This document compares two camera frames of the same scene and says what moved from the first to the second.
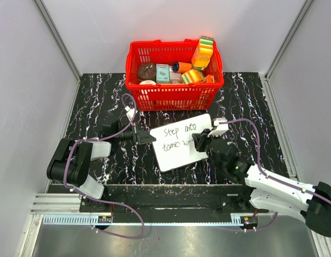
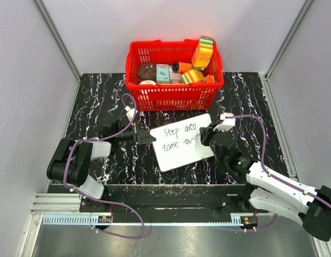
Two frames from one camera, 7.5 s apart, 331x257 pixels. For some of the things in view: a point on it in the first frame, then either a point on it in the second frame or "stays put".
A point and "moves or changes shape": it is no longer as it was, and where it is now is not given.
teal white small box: [162, 73] stays put
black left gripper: [139, 135] stays put
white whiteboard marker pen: [192, 140] moves or changes shape
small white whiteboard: [170, 150] stays put
